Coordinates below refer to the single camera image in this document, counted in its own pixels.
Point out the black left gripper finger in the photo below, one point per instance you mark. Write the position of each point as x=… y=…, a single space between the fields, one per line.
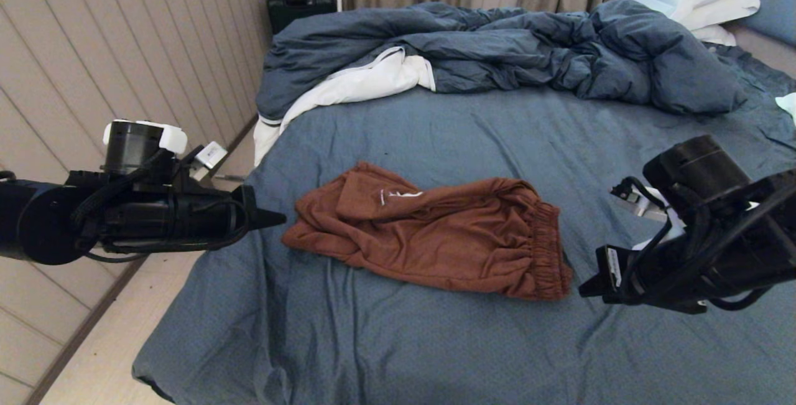
x=249 y=196
x=258 y=219

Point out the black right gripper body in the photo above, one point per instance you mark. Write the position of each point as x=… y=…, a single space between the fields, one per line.
x=703 y=268

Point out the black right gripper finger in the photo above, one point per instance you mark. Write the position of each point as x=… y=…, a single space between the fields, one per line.
x=606 y=293
x=610 y=265

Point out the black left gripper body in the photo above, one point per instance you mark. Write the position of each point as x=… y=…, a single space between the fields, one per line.
x=161 y=218

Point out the rust brown shorts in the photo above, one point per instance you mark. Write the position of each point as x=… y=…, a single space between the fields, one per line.
x=448 y=237

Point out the white blanket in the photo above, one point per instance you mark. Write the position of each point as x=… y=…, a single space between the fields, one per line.
x=360 y=80

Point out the blue bed sheet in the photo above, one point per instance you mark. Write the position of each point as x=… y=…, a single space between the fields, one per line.
x=435 y=343

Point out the pale crumpled cloth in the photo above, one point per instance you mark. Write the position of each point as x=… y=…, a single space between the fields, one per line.
x=788 y=105

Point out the black suitcase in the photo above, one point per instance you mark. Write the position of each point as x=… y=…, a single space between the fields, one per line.
x=298 y=10

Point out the small white pillow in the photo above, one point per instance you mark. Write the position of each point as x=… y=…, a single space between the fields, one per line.
x=715 y=35

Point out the rumpled dark blue duvet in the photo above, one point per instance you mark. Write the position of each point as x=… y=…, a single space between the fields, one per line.
x=528 y=44

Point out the flat white pillow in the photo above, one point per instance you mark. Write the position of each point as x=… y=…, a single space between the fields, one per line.
x=724 y=10

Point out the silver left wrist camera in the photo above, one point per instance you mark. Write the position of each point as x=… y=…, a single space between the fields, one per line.
x=210 y=155

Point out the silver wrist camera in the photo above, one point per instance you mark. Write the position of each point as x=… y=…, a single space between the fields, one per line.
x=210 y=155
x=647 y=206

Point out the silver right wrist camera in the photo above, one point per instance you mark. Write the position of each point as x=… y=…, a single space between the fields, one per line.
x=647 y=206

